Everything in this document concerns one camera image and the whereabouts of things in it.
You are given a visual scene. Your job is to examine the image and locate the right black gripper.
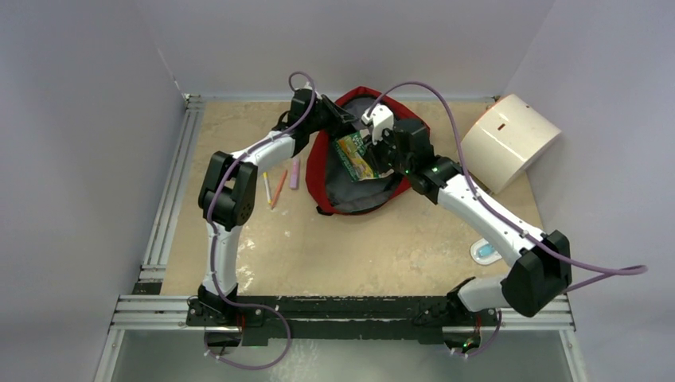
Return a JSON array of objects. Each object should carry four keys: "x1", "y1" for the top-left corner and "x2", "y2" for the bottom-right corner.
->
[{"x1": 363, "y1": 125, "x2": 414, "y2": 175}]

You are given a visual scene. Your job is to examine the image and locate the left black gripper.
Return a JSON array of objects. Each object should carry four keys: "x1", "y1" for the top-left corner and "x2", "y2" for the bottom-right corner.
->
[{"x1": 306, "y1": 95, "x2": 357, "y2": 137}]

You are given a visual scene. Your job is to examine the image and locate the green treehouse book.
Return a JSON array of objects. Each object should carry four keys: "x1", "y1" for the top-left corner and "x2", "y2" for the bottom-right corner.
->
[{"x1": 332, "y1": 132, "x2": 381, "y2": 182}]

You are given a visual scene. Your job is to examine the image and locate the red backpack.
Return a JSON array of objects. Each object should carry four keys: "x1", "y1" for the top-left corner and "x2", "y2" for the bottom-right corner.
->
[{"x1": 305, "y1": 86, "x2": 435, "y2": 215}]

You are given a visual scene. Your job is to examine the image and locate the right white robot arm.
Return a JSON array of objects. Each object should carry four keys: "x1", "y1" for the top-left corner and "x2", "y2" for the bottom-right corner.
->
[{"x1": 361, "y1": 118, "x2": 572, "y2": 324}]

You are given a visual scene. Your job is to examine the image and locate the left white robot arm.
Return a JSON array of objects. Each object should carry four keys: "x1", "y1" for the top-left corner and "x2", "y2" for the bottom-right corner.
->
[{"x1": 197, "y1": 88, "x2": 357, "y2": 325}]

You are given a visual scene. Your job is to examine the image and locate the pink highlighter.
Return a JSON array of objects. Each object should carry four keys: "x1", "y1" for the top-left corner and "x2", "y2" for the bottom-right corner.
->
[{"x1": 289, "y1": 157, "x2": 301, "y2": 190}]

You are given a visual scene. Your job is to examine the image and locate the orange pencil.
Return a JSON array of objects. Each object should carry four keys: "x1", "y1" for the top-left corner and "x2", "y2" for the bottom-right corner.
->
[{"x1": 270, "y1": 170, "x2": 288, "y2": 209}]

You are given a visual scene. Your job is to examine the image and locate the yellow pen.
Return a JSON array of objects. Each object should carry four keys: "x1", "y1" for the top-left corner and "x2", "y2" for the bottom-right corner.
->
[{"x1": 263, "y1": 172, "x2": 272, "y2": 205}]

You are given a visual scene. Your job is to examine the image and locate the cream round lunch box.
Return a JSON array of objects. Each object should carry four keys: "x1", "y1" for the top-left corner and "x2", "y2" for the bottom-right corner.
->
[{"x1": 460, "y1": 94, "x2": 561, "y2": 193}]

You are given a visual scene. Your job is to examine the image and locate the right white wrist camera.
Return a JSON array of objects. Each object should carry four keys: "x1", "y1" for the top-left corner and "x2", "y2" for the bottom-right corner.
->
[{"x1": 361, "y1": 103, "x2": 395, "y2": 145}]

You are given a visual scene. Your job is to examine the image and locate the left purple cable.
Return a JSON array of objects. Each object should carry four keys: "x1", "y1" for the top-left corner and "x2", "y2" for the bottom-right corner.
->
[{"x1": 202, "y1": 71, "x2": 318, "y2": 371}]

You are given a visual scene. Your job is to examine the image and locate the purple cable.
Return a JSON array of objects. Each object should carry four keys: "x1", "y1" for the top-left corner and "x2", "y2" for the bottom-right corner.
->
[
  {"x1": 364, "y1": 80, "x2": 649, "y2": 360},
  {"x1": 202, "y1": 71, "x2": 318, "y2": 371}
]

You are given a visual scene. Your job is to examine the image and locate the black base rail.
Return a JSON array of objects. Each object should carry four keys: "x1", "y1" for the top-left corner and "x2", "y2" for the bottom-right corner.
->
[{"x1": 185, "y1": 295, "x2": 497, "y2": 346}]

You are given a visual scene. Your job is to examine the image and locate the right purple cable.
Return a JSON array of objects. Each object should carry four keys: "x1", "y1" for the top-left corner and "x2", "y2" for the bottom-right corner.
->
[{"x1": 364, "y1": 80, "x2": 649, "y2": 360}]

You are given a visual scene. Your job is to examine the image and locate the aluminium frame rails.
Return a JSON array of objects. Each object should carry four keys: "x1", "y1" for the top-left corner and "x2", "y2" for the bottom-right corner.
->
[{"x1": 96, "y1": 97, "x2": 587, "y2": 381}]

